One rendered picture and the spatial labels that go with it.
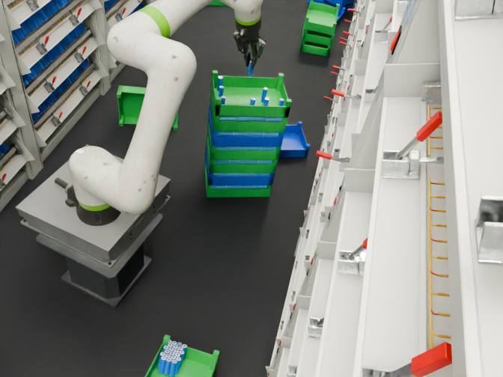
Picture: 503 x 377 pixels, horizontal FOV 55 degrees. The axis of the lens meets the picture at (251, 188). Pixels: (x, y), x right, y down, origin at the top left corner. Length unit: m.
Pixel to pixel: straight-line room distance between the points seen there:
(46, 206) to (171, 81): 0.68
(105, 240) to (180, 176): 0.81
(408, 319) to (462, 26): 0.25
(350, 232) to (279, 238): 1.42
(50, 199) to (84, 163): 0.30
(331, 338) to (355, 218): 0.22
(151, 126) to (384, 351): 1.08
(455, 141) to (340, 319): 0.39
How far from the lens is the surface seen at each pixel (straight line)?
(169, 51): 1.36
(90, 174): 1.52
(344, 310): 0.68
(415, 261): 0.50
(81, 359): 1.87
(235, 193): 2.28
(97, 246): 1.64
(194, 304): 1.95
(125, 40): 1.44
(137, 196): 1.45
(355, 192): 0.83
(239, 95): 2.07
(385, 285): 0.48
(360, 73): 1.51
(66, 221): 1.72
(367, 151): 0.78
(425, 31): 0.67
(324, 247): 0.95
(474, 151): 0.32
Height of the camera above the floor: 1.68
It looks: 46 degrees down
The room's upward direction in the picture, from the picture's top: 11 degrees clockwise
